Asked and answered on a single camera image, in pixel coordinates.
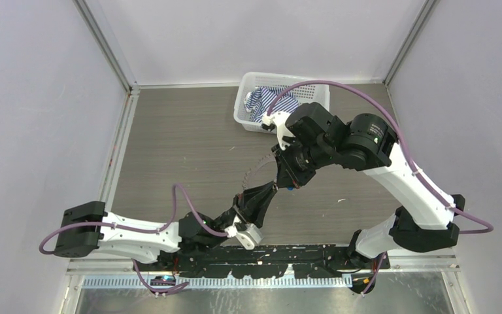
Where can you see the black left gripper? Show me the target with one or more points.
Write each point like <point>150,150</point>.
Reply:
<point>252,204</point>

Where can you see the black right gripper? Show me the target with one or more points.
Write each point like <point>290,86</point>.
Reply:
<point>287,174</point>

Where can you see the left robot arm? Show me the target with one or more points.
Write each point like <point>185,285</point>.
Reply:
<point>89,228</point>

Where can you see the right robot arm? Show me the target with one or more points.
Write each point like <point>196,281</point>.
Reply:
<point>311,138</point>

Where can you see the blue striped shirt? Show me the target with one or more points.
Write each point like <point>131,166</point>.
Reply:
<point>257,102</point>

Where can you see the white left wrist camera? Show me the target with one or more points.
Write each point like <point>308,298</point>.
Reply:
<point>248,234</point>

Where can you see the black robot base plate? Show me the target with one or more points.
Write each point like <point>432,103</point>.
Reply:
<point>265,261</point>

